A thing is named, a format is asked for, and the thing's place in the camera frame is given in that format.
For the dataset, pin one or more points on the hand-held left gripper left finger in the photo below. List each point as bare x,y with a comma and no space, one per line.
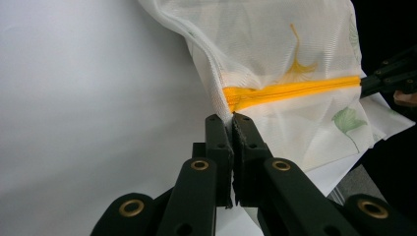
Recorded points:
221,147

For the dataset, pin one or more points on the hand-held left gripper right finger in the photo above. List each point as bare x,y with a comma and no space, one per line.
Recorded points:
249,157

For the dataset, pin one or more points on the leaf print mesh laundry bag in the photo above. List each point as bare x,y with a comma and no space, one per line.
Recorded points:
262,49

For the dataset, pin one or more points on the white table board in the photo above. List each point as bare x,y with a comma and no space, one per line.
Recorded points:
82,98

